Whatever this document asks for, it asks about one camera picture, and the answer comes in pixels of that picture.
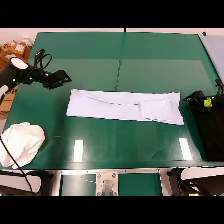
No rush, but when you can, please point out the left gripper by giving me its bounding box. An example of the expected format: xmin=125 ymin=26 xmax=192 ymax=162
xmin=41 ymin=68 xmax=73 ymax=91

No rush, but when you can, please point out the pale lilac shirt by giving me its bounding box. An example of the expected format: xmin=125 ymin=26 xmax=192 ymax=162
xmin=65 ymin=88 xmax=185 ymax=127

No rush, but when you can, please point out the black garment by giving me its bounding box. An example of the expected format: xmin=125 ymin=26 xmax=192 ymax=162
xmin=182 ymin=90 xmax=224 ymax=163

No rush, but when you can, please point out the brown cardboard box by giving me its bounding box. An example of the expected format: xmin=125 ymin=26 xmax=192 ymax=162
xmin=0 ymin=39 xmax=33 ymax=64

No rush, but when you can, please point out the white garment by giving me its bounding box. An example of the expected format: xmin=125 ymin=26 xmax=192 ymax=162
xmin=0 ymin=121 xmax=46 ymax=169

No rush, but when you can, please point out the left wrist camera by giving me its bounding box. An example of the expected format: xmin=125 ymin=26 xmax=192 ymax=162
xmin=33 ymin=48 xmax=53 ymax=70

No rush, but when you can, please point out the black cable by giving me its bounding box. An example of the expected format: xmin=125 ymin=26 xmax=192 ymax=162
xmin=0 ymin=135 xmax=35 ymax=195

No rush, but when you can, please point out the silver frame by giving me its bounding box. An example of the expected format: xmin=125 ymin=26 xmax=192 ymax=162
xmin=0 ymin=166 xmax=224 ymax=197

